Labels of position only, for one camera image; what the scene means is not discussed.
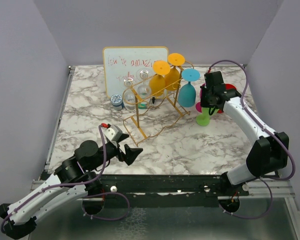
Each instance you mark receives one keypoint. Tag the red wine glass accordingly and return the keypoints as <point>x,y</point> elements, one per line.
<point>228,86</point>

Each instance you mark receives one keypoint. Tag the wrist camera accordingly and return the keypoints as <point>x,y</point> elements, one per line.
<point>214,82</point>
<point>112,133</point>

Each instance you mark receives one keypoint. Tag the front orange wine glass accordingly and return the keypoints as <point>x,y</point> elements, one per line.
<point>157,83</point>

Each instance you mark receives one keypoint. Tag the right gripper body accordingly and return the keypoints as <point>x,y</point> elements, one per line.
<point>206,100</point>

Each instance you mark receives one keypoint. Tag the front clear wine glass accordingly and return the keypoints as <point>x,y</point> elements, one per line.
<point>128,94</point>

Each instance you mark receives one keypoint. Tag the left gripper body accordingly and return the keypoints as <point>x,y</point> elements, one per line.
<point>111,151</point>

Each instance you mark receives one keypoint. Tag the rear orange wine glass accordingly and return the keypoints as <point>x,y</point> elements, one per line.
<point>176,60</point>

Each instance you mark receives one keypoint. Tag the yellow framed whiteboard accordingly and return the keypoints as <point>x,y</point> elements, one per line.
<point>125,63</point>

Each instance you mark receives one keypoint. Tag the gold wire glass rack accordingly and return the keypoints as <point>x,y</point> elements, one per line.
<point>148,123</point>

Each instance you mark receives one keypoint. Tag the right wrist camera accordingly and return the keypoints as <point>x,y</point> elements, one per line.
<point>214,82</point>

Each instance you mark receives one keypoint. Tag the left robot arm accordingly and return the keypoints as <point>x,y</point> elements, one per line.
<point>77,177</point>

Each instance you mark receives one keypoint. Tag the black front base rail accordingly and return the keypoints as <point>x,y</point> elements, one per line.
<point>164,191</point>

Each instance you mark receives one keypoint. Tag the orange wine glass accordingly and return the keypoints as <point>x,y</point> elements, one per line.
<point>157,83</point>
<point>176,60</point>

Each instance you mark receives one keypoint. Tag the pink wine glass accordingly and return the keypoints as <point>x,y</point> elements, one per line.
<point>198,104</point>

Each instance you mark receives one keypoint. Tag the clear wine glass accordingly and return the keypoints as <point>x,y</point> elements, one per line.
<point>143,88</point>
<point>128,94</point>

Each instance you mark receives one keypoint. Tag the green wine glass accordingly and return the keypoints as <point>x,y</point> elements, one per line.
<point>203,119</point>

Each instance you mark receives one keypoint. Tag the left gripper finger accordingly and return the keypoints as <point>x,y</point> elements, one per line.
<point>131,154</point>
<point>119,137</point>

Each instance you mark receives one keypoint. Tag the blue white small can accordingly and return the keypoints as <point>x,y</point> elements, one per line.
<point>117,102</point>

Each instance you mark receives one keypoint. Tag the rear clear wine glass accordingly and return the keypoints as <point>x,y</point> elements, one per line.
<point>143,88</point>

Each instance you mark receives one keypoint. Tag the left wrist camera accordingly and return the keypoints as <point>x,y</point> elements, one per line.
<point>112,133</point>

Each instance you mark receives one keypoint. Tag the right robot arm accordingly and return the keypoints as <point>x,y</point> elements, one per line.
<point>269,148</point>

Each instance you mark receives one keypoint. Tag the teal wine glass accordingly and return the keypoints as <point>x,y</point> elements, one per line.
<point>187,93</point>

